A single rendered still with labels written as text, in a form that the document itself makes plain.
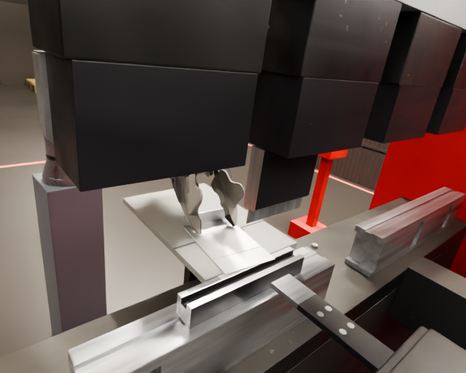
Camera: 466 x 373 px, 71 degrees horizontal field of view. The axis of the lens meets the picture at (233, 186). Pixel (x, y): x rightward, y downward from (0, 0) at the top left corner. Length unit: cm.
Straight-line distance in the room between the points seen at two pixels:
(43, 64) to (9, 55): 848
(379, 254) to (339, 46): 48
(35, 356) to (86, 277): 92
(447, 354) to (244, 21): 34
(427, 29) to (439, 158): 74
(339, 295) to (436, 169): 67
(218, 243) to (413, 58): 36
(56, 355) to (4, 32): 836
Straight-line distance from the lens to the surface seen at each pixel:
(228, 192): 54
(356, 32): 38
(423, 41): 52
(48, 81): 27
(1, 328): 190
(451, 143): 120
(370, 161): 399
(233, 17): 26
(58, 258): 135
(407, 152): 125
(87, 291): 148
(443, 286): 82
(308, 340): 57
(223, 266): 45
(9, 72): 877
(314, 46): 33
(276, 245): 52
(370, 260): 75
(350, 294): 68
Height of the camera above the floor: 127
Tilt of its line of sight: 23 degrees down
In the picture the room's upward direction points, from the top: 7 degrees clockwise
